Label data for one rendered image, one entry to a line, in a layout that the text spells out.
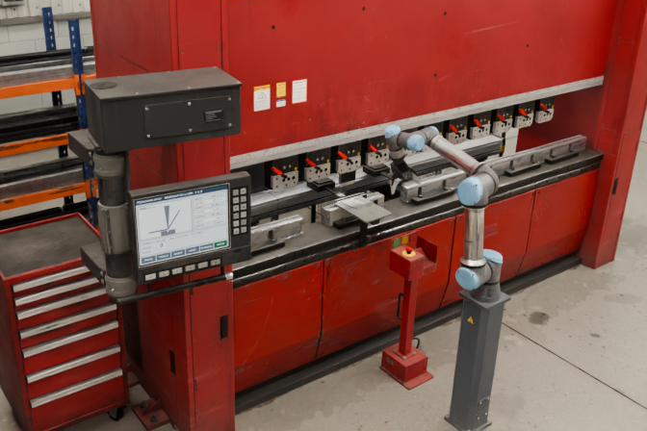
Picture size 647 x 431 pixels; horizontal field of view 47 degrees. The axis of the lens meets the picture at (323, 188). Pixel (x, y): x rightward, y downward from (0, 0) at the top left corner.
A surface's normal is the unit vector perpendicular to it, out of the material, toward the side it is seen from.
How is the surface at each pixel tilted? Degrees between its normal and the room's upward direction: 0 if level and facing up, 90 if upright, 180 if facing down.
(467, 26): 90
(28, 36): 90
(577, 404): 0
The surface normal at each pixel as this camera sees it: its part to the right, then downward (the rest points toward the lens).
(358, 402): 0.04, -0.91
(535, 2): 0.59, 0.34
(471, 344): -0.79, 0.22
